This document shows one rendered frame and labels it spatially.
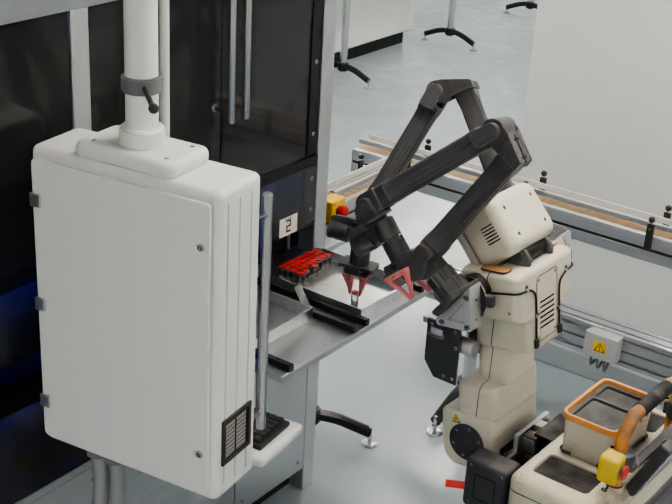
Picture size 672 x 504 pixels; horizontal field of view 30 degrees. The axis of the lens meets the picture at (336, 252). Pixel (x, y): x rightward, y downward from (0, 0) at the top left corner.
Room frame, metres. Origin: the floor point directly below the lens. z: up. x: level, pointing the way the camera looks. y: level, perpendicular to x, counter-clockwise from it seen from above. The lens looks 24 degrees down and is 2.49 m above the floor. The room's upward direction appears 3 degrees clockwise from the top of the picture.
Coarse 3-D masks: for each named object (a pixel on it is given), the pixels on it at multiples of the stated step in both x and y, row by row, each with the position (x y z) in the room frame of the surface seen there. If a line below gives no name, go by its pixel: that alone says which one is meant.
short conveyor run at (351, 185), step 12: (360, 156) 4.15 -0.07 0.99; (360, 168) 4.09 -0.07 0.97; (372, 168) 4.15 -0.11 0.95; (336, 180) 3.97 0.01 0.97; (348, 180) 4.07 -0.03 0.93; (360, 180) 3.98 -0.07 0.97; (372, 180) 4.09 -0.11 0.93; (336, 192) 3.86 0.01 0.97; (348, 192) 3.96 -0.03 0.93; (360, 192) 3.96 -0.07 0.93; (348, 204) 3.88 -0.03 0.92
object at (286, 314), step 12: (276, 300) 3.18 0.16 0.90; (288, 300) 3.16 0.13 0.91; (276, 312) 3.13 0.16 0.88; (288, 312) 3.14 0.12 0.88; (300, 312) 3.13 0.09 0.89; (312, 312) 3.11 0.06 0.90; (276, 324) 3.06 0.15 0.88; (288, 324) 3.02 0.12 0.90; (300, 324) 3.07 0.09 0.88; (276, 336) 2.98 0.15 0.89
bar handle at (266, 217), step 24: (264, 192) 2.54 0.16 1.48; (264, 216) 2.51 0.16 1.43; (264, 240) 2.52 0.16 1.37; (264, 264) 2.52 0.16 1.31; (264, 288) 2.52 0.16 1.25; (264, 312) 2.52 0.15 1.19; (264, 336) 2.52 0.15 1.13; (264, 360) 2.52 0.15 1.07; (264, 384) 2.53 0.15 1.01; (264, 408) 2.53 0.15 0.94
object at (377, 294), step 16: (336, 256) 3.49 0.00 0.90; (336, 272) 3.42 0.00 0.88; (304, 288) 3.23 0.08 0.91; (320, 288) 3.30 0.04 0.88; (336, 288) 3.31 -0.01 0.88; (352, 288) 3.32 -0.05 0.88; (368, 288) 3.32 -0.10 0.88; (384, 288) 3.33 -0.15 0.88; (336, 304) 3.17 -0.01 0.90; (368, 304) 3.22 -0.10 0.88; (384, 304) 3.21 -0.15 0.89
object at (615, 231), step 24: (456, 168) 4.17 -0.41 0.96; (480, 168) 4.18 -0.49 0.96; (432, 192) 4.19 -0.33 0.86; (456, 192) 4.14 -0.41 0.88; (552, 216) 3.92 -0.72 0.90; (576, 216) 3.87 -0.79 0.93; (600, 216) 3.87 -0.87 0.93; (624, 216) 3.80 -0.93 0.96; (648, 216) 3.82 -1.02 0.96; (600, 240) 3.81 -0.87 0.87; (624, 240) 3.77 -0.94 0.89; (648, 240) 3.71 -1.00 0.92
